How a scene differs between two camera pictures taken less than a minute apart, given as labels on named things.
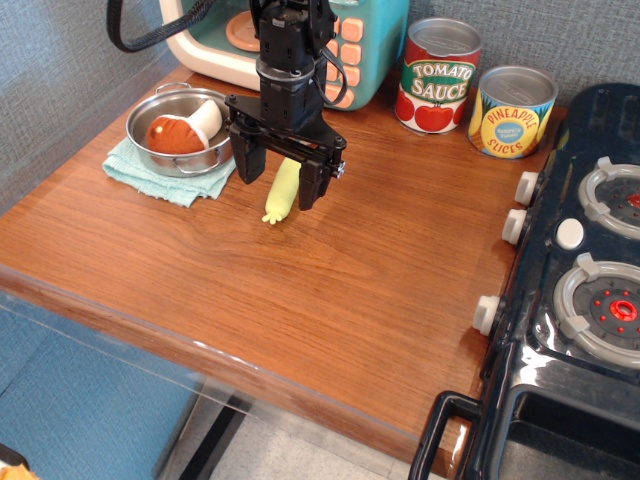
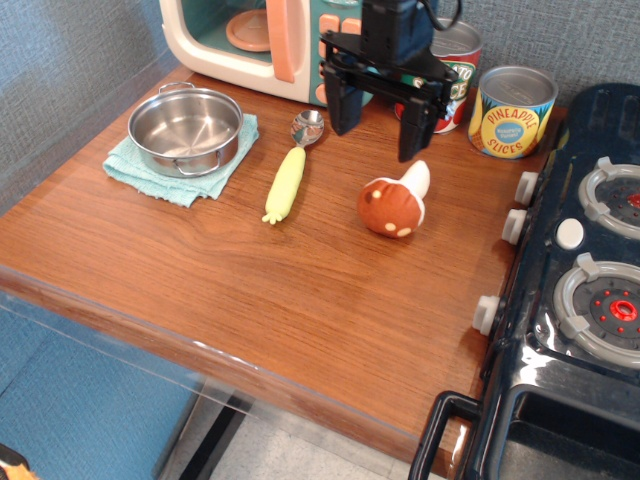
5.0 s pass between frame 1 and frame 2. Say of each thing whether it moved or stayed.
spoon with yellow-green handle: stayed
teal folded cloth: stayed
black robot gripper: moved
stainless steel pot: stayed
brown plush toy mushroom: moved
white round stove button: stayed
